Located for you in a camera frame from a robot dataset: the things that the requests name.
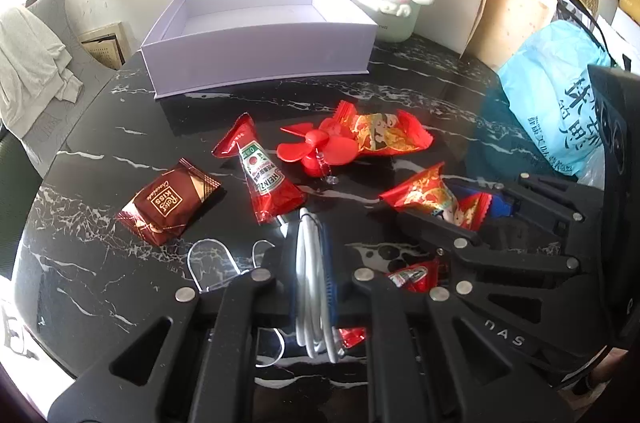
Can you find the white charging cable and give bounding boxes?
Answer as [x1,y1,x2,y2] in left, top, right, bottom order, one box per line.
[292,207,350,364]

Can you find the red Heinz ketchup packet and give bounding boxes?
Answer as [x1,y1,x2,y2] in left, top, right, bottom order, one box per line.
[212,113,305,225]

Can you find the tan cardboard sheet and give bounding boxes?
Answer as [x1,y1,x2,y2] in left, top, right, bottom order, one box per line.
[465,0,557,71]

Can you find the brown chocolate snack packet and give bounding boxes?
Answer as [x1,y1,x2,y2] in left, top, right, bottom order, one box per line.
[115,158,221,247]

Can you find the beige cloth on chair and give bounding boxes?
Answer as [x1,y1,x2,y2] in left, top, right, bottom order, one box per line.
[1,8,84,139]

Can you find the lavender open gift box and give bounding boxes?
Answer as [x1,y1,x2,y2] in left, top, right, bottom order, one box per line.
[141,0,378,99]

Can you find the red gold snack packet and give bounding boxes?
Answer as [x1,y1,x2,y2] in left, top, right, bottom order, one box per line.
[332,101,434,156]

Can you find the red plastic fan propeller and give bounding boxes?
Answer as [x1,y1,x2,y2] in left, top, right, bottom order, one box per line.
[277,118,359,178]

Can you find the grey fabric chair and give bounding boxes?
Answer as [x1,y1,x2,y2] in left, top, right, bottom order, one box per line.
[22,0,115,178]

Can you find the red gold candy packet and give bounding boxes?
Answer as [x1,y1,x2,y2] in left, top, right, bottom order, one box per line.
[378,162,492,231]

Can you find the green upholstered seat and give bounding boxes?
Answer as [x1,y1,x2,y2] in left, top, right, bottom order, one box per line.
[0,128,42,279]

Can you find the blue plastic bag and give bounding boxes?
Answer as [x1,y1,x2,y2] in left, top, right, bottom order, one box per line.
[498,20,612,177]

